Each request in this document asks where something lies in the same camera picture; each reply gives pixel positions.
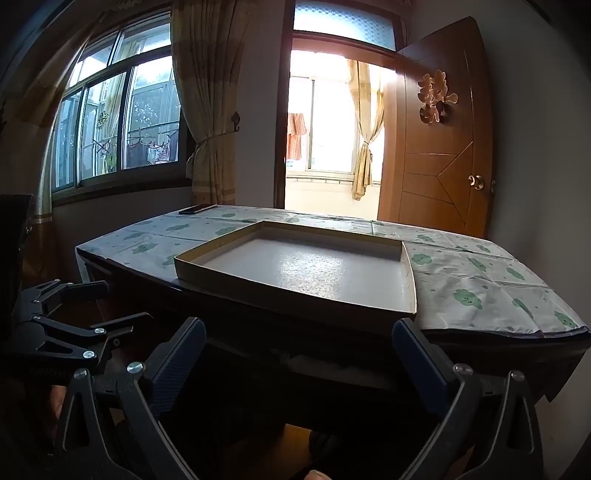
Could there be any frosted transom window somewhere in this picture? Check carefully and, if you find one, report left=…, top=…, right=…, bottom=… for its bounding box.
left=293, top=0, right=400, bottom=52

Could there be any balcony window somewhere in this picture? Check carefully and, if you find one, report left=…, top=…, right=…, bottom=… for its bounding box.
left=287, top=78, right=362, bottom=175

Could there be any dark wooden desk drawer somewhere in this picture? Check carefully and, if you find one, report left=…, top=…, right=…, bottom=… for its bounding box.
left=205, top=330, right=416, bottom=393

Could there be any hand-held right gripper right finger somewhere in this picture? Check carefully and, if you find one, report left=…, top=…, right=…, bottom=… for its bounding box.
left=392, top=318, right=546, bottom=480

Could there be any brown wooden door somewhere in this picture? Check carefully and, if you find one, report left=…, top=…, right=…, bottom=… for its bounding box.
left=377, top=16, right=498, bottom=239

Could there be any dark wooden desk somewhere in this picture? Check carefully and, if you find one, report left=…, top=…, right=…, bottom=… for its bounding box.
left=76, top=247, right=580, bottom=480

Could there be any golden door ornament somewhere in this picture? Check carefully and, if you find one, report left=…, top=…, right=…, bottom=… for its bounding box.
left=418, top=69, right=460, bottom=126

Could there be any dark wooden door frame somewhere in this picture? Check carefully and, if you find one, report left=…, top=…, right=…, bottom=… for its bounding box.
left=273, top=0, right=413, bottom=211

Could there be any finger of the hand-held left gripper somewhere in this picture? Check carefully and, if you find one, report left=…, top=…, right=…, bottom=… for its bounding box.
left=17, top=278, right=112, bottom=320
left=19, top=312, right=154, bottom=371

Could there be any laundry hanging outside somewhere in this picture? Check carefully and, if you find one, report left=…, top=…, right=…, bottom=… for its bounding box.
left=95, top=129, right=180, bottom=172

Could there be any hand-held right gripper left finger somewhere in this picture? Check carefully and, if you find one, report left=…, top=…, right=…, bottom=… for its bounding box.
left=51, top=316, right=208, bottom=480

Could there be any beige balcony curtain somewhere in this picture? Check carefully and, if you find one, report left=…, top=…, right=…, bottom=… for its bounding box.
left=346, top=59, right=387, bottom=202

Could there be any shallow cardboard tray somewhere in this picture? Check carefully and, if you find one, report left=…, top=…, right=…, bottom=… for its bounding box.
left=174, top=220, right=417, bottom=325

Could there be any orange hanging towel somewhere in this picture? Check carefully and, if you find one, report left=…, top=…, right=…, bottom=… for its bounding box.
left=286, top=112, right=308, bottom=161

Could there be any sliding glass window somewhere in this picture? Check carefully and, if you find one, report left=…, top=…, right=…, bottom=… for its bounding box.
left=50, top=25, right=191, bottom=195

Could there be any cloud print tablecloth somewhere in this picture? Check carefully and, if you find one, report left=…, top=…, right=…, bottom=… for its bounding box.
left=75, top=204, right=591, bottom=337

